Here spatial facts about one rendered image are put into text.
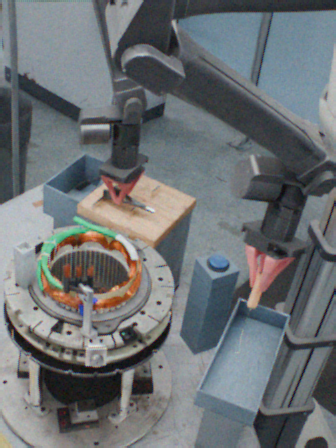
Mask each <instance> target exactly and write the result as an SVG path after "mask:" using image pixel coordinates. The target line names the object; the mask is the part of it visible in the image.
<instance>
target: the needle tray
mask: <svg viewBox="0 0 336 448"><path fill-rule="evenodd" d="M247 302H248V301H247V300H243V299H240V298H239V301H238V302H237V304H236V306H235V309H234V311H233V313H232V316H231V317H230V319H229V321H228V324H227V326H226V328H225V330H224V332H223V334H222V336H221V339H220V340H219V342H218V345H217V347H216V349H215V351H214V353H213V357H212V360H211V361H210V363H209V365H208V368H207V369H206V371H205V374H204V376H203V378H202V379H201V382H200V384H199V386H198V388H197V390H196V394H195V397H194V401H193V404H194V405H196V406H199V407H201V408H204V414H203V418H202V420H201V424H200V428H199V430H198V434H197V438H196V440H195V444H194V447H195V448H236V445H237V442H238V439H239V435H240V432H241V429H242V426H243V425H246V426H252V424H253V422H254V419H255V416H256V414H257V411H258V408H259V405H260V403H261V400H262V397H263V395H264V392H265V389H266V386H267V384H268V381H269V377H270V373H271V369H272V367H273V364H274V361H275V358H276V356H277V353H278V350H279V347H280V345H281V342H282V339H283V336H284V334H285V330H286V327H287V324H288V322H289V319H290V315H287V314H286V313H280V312H277V311H276V310H273V309H270V308H267V307H263V306H260V305H256V308H255V309H254V308H253V310H252V311H250V313H249V307H248V306H247ZM248 313H249V315H248ZM247 315H248V318H247ZM246 318H247V321H246ZM245 321H246V324H245ZM244 324H245V326H244ZM243 326H244V327H245V328H244V327H243ZM242 327H243V328H242ZM242 329H244V330H243V334H242ZM241 334H242V338H241V344H240V337H241ZM239 344H240V351H241V352H240V351H239ZM235 352H240V353H235Z"/></svg>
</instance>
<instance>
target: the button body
mask: <svg viewBox="0 0 336 448"><path fill-rule="evenodd" d="M216 254H219V255H222V256H224V257H225V258H226V259H227V260H228V261H229V263H230V267H229V269H228V270H227V271H226V272H223V273H216V272H214V271H212V270H210V269H209V268H208V267H207V264H206V262H207V259H208V258H209V257H210V256H212V255H216ZM239 271H240V270H239V269H238V268H237V266H236V265H235V264H234V263H233V261H232V260H231V259H230V258H229V257H228V256H227V255H226V253H225V252H224V251H217V252H214V253H211V254H207V255H204V256H200V257H197V258H195V262H194V267H193V272H192V277H191V284H190V290H189V295H188V299H187V304H186V309H185V313H184V318H183V323H182V327H181V332H180V336H181V337H182V339H183V342H184V343H185V344H186V345H187V346H188V348H189V349H190V351H191V352H192V353H193V354H194V355H195V354H198V353H202V352H205V351H208V350H210V349H213V348H215V347H217V345H218V342H219V340H220V339H221V335H222V331H223V328H224V325H225V321H226V317H227V314H228V311H229V307H230V304H231V300H232V297H233V293H234V289H235V286H236V283H237V279H238V275H239Z"/></svg>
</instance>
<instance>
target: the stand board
mask: <svg viewBox="0 0 336 448"><path fill-rule="evenodd" d="M158 186H161V188H160V192H159V193H158V194H157V195H156V196H155V197H154V198H151V195H152V190H154V189H156V188H157V187H158ZM105 189H106V190H108V188H107V186H106V185H105V183H104V184H102V185H101V186H100V187H99V188H97V189H96V190H95V191H94V192H92V193H91V194H90V195H89V196H88V197H86V198H84V199H83V200H82V201H81V202H79V203H78V204H77V213H78V214H80V215H82V216H84V217H86V218H89V219H90V220H92V221H94V222H98V223H100V224H102V225H104V226H106V227H108V228H109V229H111V228H112V229H116V230H119V231H123V232H125V233H128V234H130V236H129V238H130V239H132V240H134V239H135V238H138V239H140V240H141V241H143V242H145V243H146V244H147V245H148V247H152V248H153V249H155V248H156V247H157V246H158V245H159V244H160V243H161V242H162V241H163V239H164V238H165V237H166V236H167V235H168V234H169V233H170V232H171V231H172V230H173V229H174V228H175V227H176V226H177V225H178V223H180V222H181V221H182V220H183V219H184V218H185V217H186V216H187V215H188V214H189V213H190V212H191V211H192V210H193V209H194V208H195V207H196V198H195V197H192V196H190V195H188V194H185V193H183V192H181V191H179V190H174V189H172V188H170V187H167V186H165V185H163V184H162V183H159V182H157V181H155V180H153V179H150V178H148V177H146V176H144V175H143V176H142V177H141V178H140V180H139V181H138V183H137V184H136V185H135V187H134V188H133V190H132V192H131V193H130V196H132V198H134V199H136V200H137V201H139V202H141V203H143V204H145V205H147V206H149V207H151V208H152V209H154V210H156V212H155V213H154V214H153V213H150V212H148V211H145V210H141V209H140V208H139V209H138V212H137V213H136V214H135V215H134V216H133V217H132V218H130V212H131V209H132V208H133V207H134V206H131V205H129V204H126V203H123V202H121V204H120V205H118V204H116V203H114V202H113V200H110V199H108V198H107V200H105V201H104V202H103V203H102V204H101V205H99V206H98V207H97V208H96V209H94V210H92V204H93V203H94V202H96V201H97V200H98V199H99V198H100V197H102V196H103V190H105Z"/></svg>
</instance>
